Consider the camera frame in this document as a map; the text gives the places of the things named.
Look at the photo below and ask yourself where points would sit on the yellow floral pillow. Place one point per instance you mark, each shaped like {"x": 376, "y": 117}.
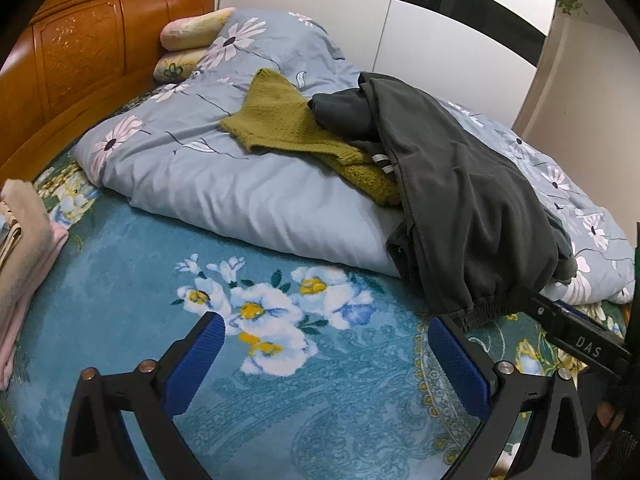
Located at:
{"x": 175, "y": 65}

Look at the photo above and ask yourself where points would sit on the stack of folded blankets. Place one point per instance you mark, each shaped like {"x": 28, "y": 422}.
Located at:
{"x": 30, "y": 300}

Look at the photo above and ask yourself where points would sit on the white and black wardrobe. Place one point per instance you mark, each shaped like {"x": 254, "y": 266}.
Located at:
{"x": 440, "y": 30}

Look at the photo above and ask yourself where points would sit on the wooden bed headboard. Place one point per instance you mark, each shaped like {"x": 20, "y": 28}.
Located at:
{"x": 85, "y": 55}

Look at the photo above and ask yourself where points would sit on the beige folded blanket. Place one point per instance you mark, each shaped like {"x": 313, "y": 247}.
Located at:
{"x": 30, "y": 220}

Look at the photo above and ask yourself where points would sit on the grey-blue floral duvet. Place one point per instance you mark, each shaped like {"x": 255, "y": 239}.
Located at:
{"x": 225, "y": 185}

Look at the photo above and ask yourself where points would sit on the dark grey sweatpants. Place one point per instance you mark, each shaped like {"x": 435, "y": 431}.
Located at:
{"x": 465, "y": 210}

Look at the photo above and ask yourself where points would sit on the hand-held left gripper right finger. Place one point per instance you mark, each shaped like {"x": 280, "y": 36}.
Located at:
{"x": 457, "y": 365}

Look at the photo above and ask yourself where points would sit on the striped folded cloth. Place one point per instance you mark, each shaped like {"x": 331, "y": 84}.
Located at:
{"x": 10, "y": 244}

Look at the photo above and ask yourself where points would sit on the pink and yellow pillow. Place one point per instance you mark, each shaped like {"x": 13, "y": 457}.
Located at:
{"x": 195, "y": 30}

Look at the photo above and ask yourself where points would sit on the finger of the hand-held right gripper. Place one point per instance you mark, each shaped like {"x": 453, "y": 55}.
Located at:
{"x": 575, "y": 332}

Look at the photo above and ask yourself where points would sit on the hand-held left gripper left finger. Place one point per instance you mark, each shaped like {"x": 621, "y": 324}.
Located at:
{"x": 200, "y": 360}

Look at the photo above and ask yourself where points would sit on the olive green knit sweater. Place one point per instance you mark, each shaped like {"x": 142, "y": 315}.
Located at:
{"x": 280, "y": 120}

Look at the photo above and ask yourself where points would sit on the dark grey striped jacket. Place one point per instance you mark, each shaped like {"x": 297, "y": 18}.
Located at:
{"x": 345, "y": 110}

